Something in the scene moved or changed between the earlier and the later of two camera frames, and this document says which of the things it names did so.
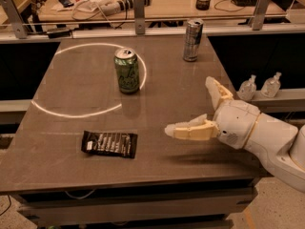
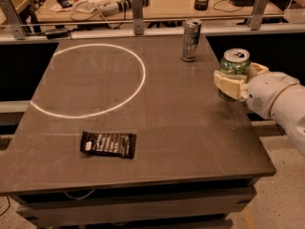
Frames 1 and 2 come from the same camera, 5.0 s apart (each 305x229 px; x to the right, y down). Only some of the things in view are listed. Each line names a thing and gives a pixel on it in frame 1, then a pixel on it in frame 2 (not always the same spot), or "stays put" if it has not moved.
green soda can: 126,60 to 235,62
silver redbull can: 193,33 stays put
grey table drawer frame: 197,205 stays put
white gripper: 237,123 to 262,93
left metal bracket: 13,16 stays put
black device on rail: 59,33 stays put
